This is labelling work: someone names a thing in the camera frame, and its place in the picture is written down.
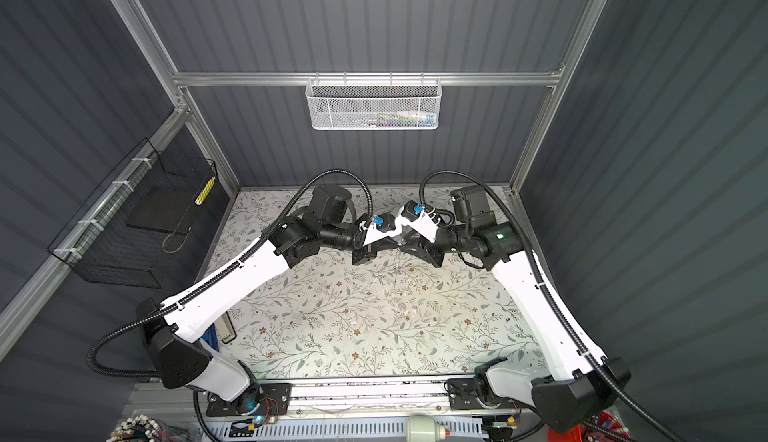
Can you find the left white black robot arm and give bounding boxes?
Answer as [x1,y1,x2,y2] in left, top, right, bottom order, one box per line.
[146,185,423,412]

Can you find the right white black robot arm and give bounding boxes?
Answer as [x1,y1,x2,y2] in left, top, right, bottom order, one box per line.
[396,183,631,434]

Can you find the yellow marker pen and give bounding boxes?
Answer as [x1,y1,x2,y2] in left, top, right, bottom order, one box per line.
[194,176,216,206]

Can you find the black blue handheld device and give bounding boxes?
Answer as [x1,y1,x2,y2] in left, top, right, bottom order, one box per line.
[201,325,219,351]

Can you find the white plastic bottle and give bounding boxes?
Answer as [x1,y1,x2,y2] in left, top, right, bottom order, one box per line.
[405,415,450,442]

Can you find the red cup with pens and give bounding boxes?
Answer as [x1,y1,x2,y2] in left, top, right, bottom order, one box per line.
[547,409,631,442]

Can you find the pile of white connectors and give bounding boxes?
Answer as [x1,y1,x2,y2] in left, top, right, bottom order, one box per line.
[106,415,166,442]

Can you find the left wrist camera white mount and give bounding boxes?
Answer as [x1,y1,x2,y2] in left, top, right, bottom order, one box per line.
[353,213,402,249]

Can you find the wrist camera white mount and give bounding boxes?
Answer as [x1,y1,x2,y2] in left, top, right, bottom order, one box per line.
[353,213,402,249]
[399,200,438,243]

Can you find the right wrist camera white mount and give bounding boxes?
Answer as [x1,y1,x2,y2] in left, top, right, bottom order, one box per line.
[399,200,438,243]

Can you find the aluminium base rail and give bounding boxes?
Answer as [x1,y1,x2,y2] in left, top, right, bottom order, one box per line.
[122,372,610,425]

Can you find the white wire mesh basket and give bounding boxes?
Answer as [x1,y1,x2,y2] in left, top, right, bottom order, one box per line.
[305,80,443,131]

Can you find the white cable duct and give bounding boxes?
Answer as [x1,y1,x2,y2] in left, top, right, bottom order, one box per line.
[207,416,490,441]

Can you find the black wire basket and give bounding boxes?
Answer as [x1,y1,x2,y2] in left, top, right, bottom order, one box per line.
[47,144,218,289]

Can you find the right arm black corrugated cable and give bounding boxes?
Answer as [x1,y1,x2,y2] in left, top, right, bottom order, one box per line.
[418,169,691,442]

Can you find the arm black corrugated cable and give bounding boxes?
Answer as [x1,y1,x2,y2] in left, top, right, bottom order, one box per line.
[418,169,691,442]
[85,168,376,442]

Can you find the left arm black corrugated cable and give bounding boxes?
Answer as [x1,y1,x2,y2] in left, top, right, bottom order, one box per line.
[85,168,376,442]

